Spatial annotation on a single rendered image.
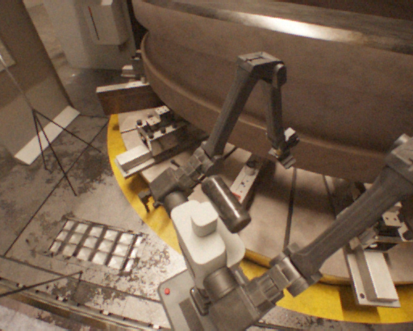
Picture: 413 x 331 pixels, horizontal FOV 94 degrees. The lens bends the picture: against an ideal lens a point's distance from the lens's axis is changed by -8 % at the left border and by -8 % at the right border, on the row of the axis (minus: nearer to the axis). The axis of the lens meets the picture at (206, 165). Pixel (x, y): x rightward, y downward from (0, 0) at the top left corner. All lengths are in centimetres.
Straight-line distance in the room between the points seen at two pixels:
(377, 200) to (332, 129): 118
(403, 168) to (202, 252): 47
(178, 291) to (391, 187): 160
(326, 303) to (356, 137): 141
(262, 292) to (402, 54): 118
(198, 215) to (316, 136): 118
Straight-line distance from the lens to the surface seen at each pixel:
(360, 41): 129
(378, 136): 174
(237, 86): 65
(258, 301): 60
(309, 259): 56
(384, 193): 46
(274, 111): 81
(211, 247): 60
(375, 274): 203
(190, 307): 179
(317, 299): 227
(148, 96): 320
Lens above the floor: 204
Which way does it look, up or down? 48 degrees down
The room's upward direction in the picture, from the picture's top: straight up
